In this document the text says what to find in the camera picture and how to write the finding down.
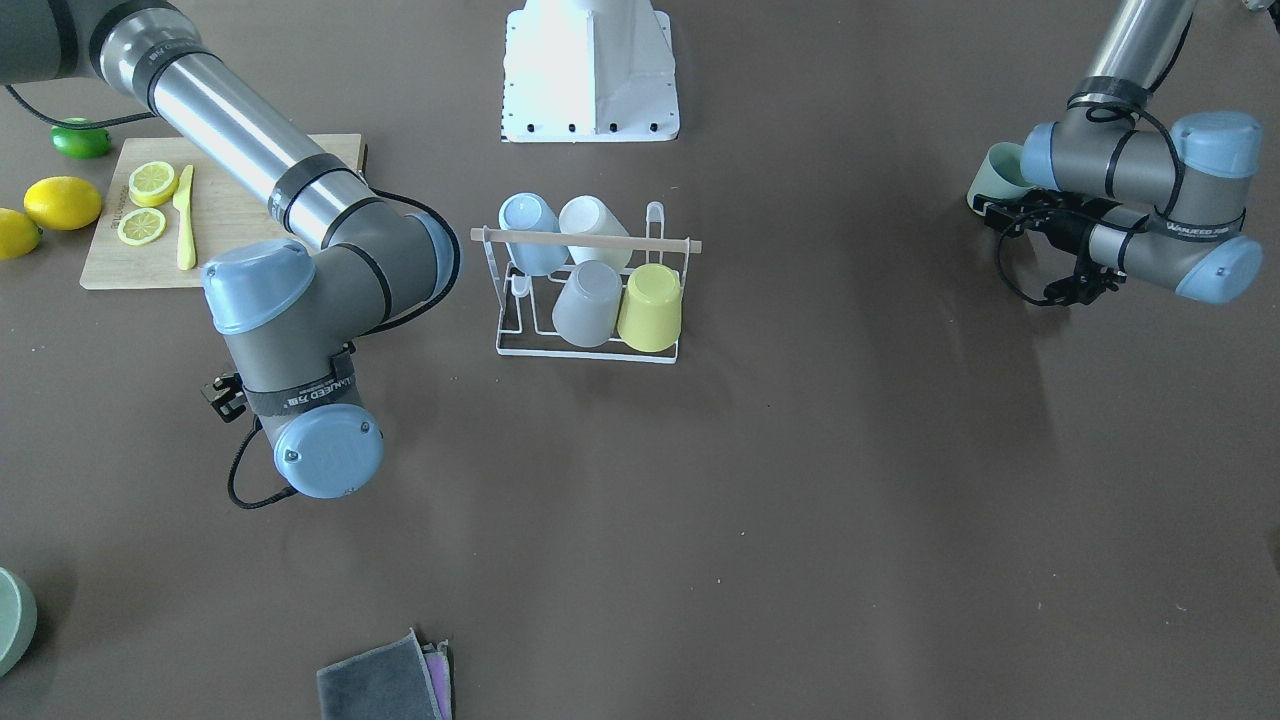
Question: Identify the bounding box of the grey folded cloth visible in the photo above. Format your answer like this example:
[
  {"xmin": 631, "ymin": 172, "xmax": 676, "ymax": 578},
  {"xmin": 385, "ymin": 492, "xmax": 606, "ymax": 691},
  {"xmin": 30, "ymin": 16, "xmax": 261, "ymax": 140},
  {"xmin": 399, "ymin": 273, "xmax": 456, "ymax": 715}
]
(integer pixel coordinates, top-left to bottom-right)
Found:
[{"xmin": 316, "ymin": 630, "xmax": 454, "ymax": 719}]

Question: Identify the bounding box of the mint green cup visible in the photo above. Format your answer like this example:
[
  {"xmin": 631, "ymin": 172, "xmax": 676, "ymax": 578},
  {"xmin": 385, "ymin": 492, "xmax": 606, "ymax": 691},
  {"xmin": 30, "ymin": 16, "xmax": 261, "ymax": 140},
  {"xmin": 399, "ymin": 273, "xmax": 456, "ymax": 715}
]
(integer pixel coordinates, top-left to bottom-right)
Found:
[{"xmin": 966, "ymin": 142, "xmax": 1036, "ymax": 217}]

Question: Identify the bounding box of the yellow plastic knife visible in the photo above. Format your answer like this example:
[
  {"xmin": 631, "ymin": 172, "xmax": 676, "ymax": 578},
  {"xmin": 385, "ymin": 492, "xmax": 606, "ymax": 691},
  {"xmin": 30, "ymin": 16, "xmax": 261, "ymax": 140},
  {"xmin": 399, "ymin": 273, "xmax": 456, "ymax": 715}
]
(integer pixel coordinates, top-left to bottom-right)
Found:
[{"xmin": 172, "ymin": 165, "xmax": 198, "ymax": 272}]

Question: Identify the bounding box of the grey cup on rack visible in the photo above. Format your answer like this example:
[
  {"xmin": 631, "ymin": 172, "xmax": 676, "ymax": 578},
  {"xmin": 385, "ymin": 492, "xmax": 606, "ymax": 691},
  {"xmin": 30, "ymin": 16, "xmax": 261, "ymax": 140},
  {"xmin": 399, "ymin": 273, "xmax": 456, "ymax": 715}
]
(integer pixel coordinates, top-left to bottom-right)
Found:
[{"xmin": 552, "ymin": 260, "xmax": 622, "ymax": 348}]

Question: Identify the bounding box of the wooden cutting board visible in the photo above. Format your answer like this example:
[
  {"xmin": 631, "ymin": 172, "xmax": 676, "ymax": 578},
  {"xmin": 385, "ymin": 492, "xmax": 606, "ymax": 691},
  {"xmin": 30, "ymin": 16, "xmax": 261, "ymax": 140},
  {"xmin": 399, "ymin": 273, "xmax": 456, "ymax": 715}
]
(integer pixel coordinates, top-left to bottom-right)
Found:
[{"xmin": 79, "ymin": 135, "xmax": 369, "ymax": 291}]

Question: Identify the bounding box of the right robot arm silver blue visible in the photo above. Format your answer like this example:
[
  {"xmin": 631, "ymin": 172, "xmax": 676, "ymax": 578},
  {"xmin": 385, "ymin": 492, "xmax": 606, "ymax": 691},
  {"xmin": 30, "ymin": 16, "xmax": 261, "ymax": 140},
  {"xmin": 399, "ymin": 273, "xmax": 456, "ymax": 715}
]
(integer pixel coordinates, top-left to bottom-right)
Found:
[{"xmin": 3, "ymin": 1, "xmax": 462, "ymax": 498}]

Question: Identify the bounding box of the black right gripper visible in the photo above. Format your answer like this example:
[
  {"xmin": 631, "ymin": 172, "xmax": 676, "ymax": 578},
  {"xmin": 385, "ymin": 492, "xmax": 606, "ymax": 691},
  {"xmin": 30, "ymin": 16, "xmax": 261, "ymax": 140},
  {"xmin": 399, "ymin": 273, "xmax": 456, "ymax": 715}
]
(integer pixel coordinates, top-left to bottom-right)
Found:
[{"xmin": 201, "ymin": 375, "xmax": 250, "ymax": 423}]

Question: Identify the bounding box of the yellow cup on rack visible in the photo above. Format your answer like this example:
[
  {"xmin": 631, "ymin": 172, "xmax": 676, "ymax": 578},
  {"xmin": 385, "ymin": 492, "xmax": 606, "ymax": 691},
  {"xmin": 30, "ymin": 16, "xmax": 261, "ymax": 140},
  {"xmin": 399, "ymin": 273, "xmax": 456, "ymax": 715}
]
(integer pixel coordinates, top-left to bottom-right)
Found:
[{"xmin": 617, "ymin": 263, "xmax": 684, "ymax": 352}]

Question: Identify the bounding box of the white cup on rack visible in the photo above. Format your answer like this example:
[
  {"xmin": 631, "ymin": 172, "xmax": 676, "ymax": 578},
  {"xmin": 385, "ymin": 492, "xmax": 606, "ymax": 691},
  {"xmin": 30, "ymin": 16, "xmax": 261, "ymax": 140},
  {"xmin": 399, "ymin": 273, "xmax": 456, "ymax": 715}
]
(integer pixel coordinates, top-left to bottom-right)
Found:
[{"xmin": 558, "ymin": 195, "xmax": 634, "ymax": 273}]

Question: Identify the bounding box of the whole yellow lemon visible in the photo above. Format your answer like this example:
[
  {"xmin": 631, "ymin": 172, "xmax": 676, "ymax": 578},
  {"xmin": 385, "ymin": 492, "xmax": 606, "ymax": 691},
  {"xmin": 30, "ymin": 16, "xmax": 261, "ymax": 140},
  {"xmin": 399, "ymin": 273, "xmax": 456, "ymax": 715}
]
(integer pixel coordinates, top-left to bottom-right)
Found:
[
  {"xmin": 23, "ymin": 176, "xmax": 102, "ymax": 231},
  {"xmin": 0, "ymin": 208, "xmax": 44, "ymax": 261}
]

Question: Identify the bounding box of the white wire cup rack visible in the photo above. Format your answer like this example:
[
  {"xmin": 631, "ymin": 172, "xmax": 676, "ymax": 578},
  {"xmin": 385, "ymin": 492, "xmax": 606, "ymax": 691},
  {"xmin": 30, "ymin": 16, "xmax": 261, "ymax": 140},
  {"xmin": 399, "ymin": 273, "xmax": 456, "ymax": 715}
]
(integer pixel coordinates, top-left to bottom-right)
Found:
[{"xmin": 471, "ymin": 192, "xmax": 701, "ymax": 364}]

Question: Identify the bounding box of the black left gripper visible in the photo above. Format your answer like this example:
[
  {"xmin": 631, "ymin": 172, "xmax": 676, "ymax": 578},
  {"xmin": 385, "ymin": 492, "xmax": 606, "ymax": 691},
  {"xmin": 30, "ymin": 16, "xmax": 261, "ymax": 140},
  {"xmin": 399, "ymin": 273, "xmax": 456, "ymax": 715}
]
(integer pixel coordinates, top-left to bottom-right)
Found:
[{"xmin": 972, "ymin": 195, "xmax": 1121, "ymax": 306}]

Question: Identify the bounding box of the white camera pole base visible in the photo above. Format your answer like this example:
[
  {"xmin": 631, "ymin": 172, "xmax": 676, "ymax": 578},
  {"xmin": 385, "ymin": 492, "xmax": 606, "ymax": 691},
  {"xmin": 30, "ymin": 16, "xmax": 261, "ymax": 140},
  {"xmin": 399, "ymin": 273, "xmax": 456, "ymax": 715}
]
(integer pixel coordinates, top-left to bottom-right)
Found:
[{"xmin": 500, "ymin": 1, "xmax": 681, "ymax": 143}]

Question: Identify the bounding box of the green lime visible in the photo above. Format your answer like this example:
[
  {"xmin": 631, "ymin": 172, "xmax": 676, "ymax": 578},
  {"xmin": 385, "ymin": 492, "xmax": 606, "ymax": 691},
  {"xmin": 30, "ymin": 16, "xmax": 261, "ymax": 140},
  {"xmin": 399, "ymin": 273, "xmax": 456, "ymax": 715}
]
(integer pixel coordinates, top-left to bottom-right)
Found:
[{"xmin": 49, "ymin": 118, "xmax": 113, "ymax": 159}]

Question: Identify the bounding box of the mint green bowl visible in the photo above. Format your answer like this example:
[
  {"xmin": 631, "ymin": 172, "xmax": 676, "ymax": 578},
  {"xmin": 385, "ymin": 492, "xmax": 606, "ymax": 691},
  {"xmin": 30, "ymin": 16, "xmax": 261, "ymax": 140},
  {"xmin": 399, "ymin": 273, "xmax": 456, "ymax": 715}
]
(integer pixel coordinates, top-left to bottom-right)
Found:
[{"xmin": 1, "ymin": 568, "xmax": 38, "ymax": 676}]

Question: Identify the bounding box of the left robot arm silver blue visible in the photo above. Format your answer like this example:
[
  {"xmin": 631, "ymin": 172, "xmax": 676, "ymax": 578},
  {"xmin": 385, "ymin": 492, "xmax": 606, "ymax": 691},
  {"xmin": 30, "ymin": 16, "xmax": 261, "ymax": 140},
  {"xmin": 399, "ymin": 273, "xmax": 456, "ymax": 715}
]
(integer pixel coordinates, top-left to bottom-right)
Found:
[{"xmin": 966, "ymin": 1, "xmax": 1263, "ymax": 307}]

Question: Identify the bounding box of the light blue cup on rack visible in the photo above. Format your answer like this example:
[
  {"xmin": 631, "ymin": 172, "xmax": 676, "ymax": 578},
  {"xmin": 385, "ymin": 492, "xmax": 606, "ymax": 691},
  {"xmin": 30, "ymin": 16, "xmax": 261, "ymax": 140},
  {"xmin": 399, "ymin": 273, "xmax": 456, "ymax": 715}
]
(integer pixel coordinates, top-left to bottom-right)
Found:
[{"xmin": 498, "ymin": 192, "xmax": 571, "ymax": 277}]

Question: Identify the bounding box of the lemon slice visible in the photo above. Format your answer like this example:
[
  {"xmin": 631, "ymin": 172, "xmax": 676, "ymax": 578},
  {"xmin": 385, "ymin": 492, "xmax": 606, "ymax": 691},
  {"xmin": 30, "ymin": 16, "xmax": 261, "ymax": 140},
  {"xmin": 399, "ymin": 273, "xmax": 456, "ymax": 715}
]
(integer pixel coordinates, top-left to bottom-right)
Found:
[
  {"xmin": 125, "ymin": 161, "xmax": 179, "ymax": 208},
  {"xmin": 116, "ymin": 208, "xmax": 168, "ymax": 247}
]

